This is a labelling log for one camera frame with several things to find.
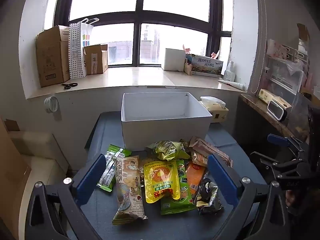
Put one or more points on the wooden holder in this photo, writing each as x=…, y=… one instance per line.
x=187, y=68

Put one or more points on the polka-dot paper bag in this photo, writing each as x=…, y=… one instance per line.
x=77, y=60

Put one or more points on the brown pink snack packet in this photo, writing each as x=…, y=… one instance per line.
x=212, y=151

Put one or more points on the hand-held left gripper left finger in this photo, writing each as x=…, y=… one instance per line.
x=91, y=177

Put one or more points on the person's right hand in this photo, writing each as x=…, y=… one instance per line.
x=291, y=197

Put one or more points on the golden cartoon snack packet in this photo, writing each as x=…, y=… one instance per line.
x=143, y=172

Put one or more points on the white box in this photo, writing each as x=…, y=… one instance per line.
x=162, y=132
x=173, y=60

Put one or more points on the yellow black snack packet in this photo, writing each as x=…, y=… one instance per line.
x=185, y=145

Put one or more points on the soft tissue pack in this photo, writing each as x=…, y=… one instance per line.
x=215, y=108

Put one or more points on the yellow snack pouch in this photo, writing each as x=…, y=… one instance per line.
x=161, y=180

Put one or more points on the white plastic bottle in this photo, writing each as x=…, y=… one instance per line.
x=229, y=73

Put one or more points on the green white striped packet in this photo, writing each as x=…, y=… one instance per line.
x=108, y=172

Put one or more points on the white framed device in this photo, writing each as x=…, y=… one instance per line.
x=276, y=111

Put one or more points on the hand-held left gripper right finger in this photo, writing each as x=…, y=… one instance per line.
x=222, y=180

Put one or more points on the black silver snack packet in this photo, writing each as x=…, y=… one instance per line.
x=208, y=197

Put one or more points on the black scissors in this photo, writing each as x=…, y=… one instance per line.
x=68, y=86

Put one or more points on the brown side shelf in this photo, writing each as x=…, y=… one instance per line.
x=252, y=106

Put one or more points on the orange animal figure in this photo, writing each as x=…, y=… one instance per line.
x=186, y=48
x=215, y=54

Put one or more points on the beige orange snack packet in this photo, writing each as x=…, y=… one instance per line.
x=199, y=159

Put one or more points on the landscape printed carton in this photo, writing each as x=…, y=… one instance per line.
x=206, y=66

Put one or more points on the small open cardboard box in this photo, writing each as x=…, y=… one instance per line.
x=96, y=60

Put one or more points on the blue tablecloth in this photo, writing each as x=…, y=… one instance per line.
x=155, y=225

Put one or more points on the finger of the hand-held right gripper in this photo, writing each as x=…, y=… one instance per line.
x=277, y=140
x=265, y=161

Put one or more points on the white tape roll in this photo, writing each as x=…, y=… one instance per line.
x=51, y=104

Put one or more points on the white closed box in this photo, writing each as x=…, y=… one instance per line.
x=173, y=60

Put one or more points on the large cardboard box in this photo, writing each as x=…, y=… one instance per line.
x=51, y=57

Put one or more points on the olive green pea snack packet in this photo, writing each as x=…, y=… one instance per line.
x=170, y=150

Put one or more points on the brown cardboard sheet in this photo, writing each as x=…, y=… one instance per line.
x=10, y=180

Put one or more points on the clear plastic storage bin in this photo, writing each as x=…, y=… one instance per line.
x=282, y=75

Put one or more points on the black window frame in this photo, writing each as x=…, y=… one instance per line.
x=138, y=17

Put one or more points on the small drawer organizer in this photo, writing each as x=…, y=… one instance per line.
x=292, y=52

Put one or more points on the bright green snack packet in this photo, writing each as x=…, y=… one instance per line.
x=183, y=200

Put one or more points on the yellow tissue box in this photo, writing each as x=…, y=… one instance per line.
x=268, y=95

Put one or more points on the white tube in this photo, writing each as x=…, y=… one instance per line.
x=232, y=84

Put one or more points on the cream long biscuit packet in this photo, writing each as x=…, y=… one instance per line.
x=128, y=187

